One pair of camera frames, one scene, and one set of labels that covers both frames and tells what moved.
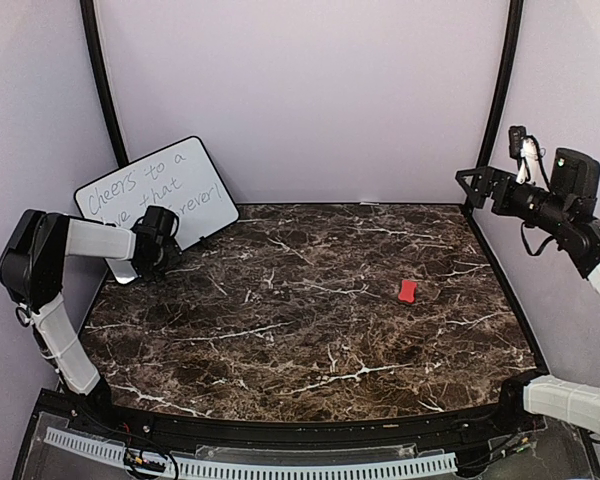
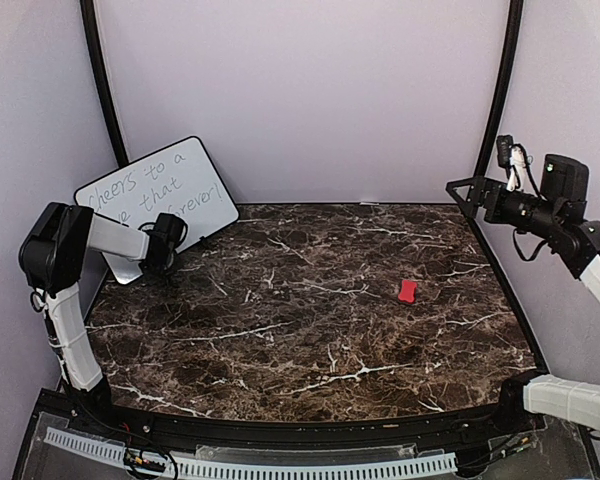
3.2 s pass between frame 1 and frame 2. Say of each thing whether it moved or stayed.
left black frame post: stayed
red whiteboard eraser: stayed
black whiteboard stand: stayed
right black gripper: moved
